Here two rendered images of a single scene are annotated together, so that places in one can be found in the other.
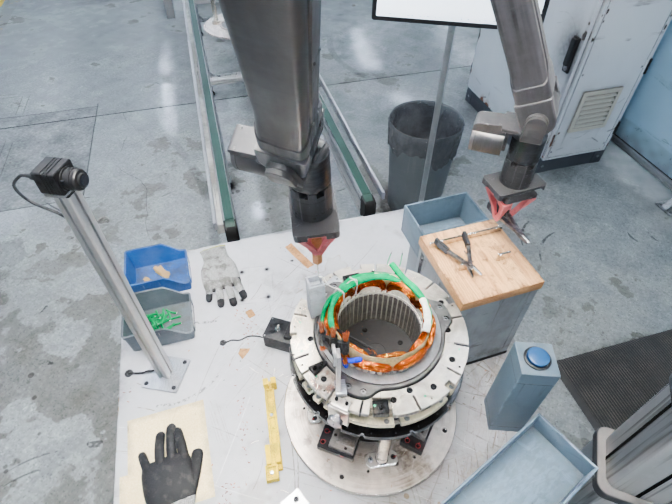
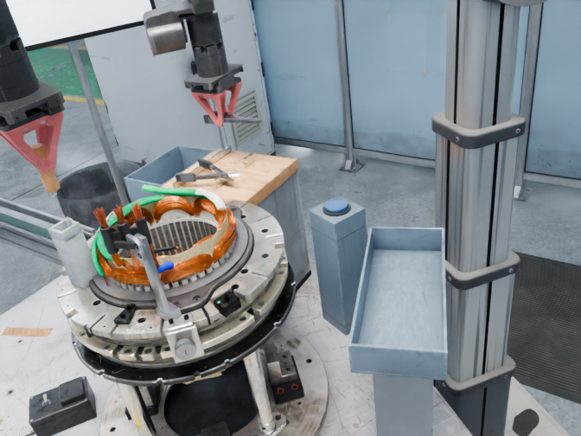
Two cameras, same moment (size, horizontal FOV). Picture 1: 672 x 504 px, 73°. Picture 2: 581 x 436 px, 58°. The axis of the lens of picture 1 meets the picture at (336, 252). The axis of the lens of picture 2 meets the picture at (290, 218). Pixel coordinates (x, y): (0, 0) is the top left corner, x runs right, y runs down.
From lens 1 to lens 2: 0.36 m
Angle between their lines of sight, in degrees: 32
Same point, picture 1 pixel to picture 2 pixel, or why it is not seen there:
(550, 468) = (413, 263)
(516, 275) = (271, 167)
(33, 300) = not seen: outside the picture
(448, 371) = (269, 239)
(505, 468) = (380, 287)
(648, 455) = (466, 201)
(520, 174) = (214, 55)
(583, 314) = not seen: hidden behind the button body
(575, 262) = not seen: hidden behind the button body
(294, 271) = (30, 349)
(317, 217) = (24, 87)
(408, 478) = (309, 425)
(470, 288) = (239, 193)
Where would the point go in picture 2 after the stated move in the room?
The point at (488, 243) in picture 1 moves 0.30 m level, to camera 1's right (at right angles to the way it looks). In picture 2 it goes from (228, 162) to (334, 114)
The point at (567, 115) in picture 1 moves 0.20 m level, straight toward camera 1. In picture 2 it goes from (227, 131) to (231, 144)
